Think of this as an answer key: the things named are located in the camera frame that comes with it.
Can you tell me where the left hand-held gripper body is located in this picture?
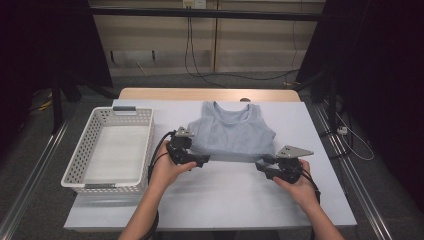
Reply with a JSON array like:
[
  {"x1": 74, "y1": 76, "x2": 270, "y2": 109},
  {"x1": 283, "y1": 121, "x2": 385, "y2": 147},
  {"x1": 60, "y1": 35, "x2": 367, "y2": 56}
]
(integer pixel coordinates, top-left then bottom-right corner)
[{"x1": 166, "y1": 125, "x2": 201, "y2": 166}]

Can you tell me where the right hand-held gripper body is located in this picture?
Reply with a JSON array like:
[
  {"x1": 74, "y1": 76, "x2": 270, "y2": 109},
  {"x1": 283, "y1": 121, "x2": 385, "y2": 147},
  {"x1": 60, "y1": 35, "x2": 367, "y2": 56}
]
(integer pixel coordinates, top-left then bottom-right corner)
[{"x1": 271, "y1": 144, "x2": 315, "y2": 185}]

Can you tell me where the light blue knit tank top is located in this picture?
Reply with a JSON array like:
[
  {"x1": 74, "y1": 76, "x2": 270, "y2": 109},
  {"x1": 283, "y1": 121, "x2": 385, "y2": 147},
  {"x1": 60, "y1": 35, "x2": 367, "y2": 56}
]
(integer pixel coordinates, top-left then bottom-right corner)
[{"x1": 186, "y1": 100, "x2": 278, "y2": 164}]

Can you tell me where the white perforated plastic basket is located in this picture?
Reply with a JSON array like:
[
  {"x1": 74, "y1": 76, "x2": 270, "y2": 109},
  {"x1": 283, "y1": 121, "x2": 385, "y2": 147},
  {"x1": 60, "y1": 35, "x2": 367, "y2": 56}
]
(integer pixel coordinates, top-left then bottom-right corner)
[{"x1": 60, "y1": 105, "x2": 156, "y2": 196}]

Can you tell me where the person's right hand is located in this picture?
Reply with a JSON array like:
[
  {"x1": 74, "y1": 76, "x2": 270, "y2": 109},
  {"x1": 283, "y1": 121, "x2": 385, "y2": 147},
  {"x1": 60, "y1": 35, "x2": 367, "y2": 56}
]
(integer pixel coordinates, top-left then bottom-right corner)
[{"x1": 272, "y1": 159, "x2": 321, "y2": 214}]

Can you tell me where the person's left hand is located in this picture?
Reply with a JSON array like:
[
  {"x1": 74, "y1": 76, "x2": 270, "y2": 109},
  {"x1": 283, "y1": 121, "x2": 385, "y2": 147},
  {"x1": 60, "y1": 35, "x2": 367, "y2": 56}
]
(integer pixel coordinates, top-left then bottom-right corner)
[{"x1": 148, "y1": 141, "x2": 198, "y2": 194}]

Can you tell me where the black metal stand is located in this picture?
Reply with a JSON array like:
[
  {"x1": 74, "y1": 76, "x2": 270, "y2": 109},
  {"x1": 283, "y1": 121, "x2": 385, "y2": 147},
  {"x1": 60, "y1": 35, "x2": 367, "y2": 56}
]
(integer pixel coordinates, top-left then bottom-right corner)
[
  {"x1": 49, "y1": 66, "x2": 118, "y2": 134},
  {"x1": 293, "y1": 66, "x2": 338, "y2": 131}
]

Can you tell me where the black curtain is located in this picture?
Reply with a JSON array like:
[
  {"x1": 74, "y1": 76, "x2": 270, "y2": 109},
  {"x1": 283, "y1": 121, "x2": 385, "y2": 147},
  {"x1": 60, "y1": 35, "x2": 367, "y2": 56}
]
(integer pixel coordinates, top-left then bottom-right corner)
[
  {"x1": 296, "y1": 0, "x2": 424, "y2": 214},
  {"x1": 0, "y1": 0, "x2": 114, "y2": 101}
]

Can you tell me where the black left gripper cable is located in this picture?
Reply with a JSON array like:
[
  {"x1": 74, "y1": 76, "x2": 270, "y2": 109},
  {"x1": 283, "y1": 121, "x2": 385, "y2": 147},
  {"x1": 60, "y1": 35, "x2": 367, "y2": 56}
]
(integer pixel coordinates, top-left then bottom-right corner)
[{"x1": 139, "y1": 130, "x2": 176, "y2": 240}]

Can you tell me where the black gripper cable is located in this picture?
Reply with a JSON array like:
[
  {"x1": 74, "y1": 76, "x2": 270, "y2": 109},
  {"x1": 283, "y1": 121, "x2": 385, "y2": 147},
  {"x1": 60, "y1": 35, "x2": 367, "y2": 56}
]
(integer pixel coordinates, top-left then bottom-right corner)
[
  {"x1": 139, "y1": 130, "x2": 176, "y2": 240},
  {"x1": 299, "y1": 168, "x2": 323, "y2": 240}
]

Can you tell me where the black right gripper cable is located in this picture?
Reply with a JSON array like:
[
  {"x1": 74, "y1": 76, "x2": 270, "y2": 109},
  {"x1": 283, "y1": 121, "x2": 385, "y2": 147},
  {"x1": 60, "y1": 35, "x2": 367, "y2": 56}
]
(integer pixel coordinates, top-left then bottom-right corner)
[{"x1": 299, "y1": 168, "x2": 323, "y2": 240}]

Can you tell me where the aluminium frame rail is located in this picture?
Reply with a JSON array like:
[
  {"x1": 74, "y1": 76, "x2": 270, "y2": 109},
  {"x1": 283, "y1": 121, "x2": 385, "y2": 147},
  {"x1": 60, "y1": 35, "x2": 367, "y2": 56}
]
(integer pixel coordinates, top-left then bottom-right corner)
[
  {"x1": 0, "y1": 103, "x2": 79, "y2": 240},
  {"x1": 313, "y1": 103, "x2": 394, "y2": 240}
]

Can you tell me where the white cable with plug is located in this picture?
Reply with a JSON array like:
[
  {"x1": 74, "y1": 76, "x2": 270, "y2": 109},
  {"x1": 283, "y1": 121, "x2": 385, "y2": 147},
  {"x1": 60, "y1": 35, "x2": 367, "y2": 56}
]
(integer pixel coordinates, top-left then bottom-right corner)
[{"x1": 334, "y1": 111, "x2": 376, "y2": 162}]

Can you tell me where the black power cable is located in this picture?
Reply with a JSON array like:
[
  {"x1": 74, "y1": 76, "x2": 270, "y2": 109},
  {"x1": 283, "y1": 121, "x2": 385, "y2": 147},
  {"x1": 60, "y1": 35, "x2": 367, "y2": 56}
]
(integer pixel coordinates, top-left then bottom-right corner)
[
  {"x1": 184, "y1": 7, "x2": 231, "y2": 89},
  {"x1": 188, "y1": 7, "x2": 301, "y2": 82}
]

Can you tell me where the thin black cable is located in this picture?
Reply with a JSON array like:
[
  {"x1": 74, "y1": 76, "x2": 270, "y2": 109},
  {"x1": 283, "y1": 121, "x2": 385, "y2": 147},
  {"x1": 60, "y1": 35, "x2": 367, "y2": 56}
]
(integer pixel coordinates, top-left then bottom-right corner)
[{"x1": 283, "y1": 19, "x2": 299, "y2": 88}]

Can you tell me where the yellow cable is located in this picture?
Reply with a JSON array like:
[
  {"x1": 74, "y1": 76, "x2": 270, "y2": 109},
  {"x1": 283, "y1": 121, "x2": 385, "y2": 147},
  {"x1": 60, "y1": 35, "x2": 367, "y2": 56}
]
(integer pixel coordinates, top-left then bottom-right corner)
[{"x1": 29, "y1": 89, "x2": 54, "y2": 113}]

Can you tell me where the white wall power socket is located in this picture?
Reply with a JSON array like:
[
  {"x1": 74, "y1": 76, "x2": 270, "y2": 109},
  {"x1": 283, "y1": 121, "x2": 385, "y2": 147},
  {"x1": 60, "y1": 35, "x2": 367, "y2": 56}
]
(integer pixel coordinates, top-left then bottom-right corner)
[{"x1": 182, "y1": 0, "x2": 208, "y2": 10}]

